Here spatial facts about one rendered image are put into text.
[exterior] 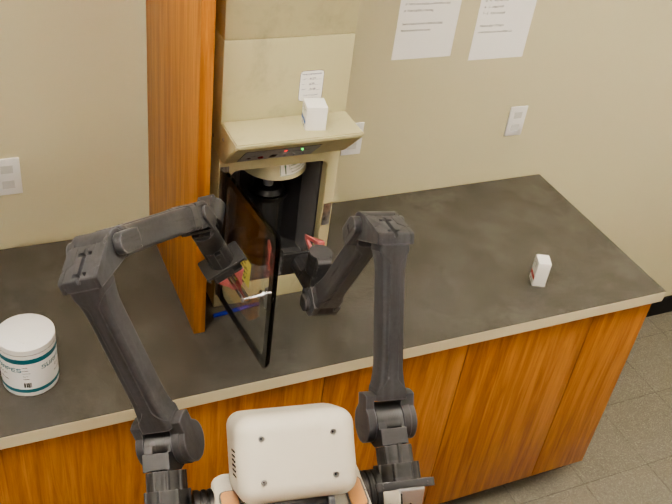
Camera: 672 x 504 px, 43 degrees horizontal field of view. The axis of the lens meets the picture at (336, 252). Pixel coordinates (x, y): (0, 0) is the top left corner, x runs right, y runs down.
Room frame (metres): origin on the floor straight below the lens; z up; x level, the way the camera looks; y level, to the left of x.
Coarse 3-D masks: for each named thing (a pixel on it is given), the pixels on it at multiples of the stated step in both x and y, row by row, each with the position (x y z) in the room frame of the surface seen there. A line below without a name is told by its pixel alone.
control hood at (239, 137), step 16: (336, 112) 1.88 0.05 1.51; (224, 128) 1.73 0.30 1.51; (240, 128) 1.73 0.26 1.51; (256, 128) 1.74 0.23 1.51; (272, 128) 1.76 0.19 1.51; (288, 128) 1.77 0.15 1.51; (336, 128) 1.80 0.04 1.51; (352, 128) 1.81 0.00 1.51; (224, 144) 1.72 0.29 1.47; (240, 144) 1.66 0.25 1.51; (256, 144) 1.67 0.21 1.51; (272, 144) 1.69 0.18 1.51; (288, 144) 1.71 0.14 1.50; (304, 144) 1.74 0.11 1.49; (336, 144) 1.81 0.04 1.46; (224, 160) 1.72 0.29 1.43
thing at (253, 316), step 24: (240, 192) 1.65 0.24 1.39; (240, 216) 1.64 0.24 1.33; (240, 240) 1.64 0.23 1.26; (264, 240) 1.53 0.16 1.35; (264, 264) 1.52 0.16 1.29; (264, 288) 1.51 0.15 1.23; (240, 312) 1.61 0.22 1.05; (264, 312) 1.51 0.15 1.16; (264, 336) 1.50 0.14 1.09; (264, 360) 1.49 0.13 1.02
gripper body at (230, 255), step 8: (224, 248) 1.50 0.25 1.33; (232, 248) 1.55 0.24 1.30; (208, 256) 1.48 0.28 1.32; (216, 256) 1.48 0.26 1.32; (224, 256) 1.49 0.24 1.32; (232, 256) 1.52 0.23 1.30; (240, 256) 1.52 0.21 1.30; (200, 264) 1.52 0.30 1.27; (208, 264) 1.51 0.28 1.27; (216, 264) 1.49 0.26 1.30; (224, 264) 1.49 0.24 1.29; (232, 264) 1.50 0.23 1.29; (208, 272) 1.49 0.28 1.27; (216, 272) 1.49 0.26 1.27; (208, 280) 1.47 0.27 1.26
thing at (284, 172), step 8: (256, 168) 1.85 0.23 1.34; (264, 168) 1.85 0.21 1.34; (272, 168) 1.85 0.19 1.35; (280, 168) 1.85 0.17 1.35; (288, 168) 1.86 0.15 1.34; (296, 168) 1.88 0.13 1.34; (304, 168) 1.91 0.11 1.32; (256, 176) 1.84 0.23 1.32; (264, 176) 1.84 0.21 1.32; (272, 176) 1.84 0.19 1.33; (280, 176) 1.84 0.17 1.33; (288, 176) 1.85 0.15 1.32; (296, 176) 1.87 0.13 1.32
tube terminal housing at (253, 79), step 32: (224, 64) 1.75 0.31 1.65; (256, 64) 1.79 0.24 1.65; (288, 64) 1.82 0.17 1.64; (320, 64) 1.86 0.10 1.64; (224, 96) 1.75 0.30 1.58; (256, 96) 1.79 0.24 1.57; (288, 96) 1.83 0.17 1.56; (256, 160) 1.79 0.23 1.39; (288, 160) 1.84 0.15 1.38; (320, 160) 1.88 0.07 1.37; (320, 192) 1.91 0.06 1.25; (320, 224) 1.89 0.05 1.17; (288, 288) 1.85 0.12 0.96
